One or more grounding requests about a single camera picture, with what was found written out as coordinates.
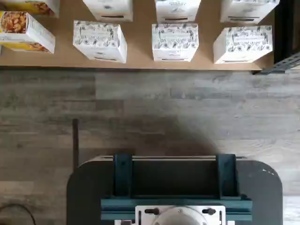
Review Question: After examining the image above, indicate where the dark robot base platform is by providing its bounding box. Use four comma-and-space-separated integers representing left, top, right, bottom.
67, 154, 284, 225

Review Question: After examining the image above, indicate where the brown fibreboard shelf board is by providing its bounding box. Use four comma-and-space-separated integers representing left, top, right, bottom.
0, 0, 263, 71

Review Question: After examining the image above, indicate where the white floral print box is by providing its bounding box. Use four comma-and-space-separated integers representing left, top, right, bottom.
212, 25, 274, 64
82, 0, 134, 23
74, 20, 128, 64
151, 22, 199, 62
219, 0, 281, 25
155, 0, 202, 23

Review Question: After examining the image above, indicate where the yellow white food box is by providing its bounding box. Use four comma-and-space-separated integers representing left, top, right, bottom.
0, 0, 60, 19
0, 11, 56, 54

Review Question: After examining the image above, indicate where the thin black pole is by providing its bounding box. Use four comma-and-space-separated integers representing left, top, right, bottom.
72, 118, 79, 173

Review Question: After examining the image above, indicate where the teal aluminium mounting frame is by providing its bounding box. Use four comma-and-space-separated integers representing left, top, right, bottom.
100, 153, 253, 225

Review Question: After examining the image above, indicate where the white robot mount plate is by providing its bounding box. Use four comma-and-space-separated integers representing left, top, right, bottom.
135, 205, 226, 225

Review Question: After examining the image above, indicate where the black floor cable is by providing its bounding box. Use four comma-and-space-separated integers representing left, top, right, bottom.
0, 203, 37, 225

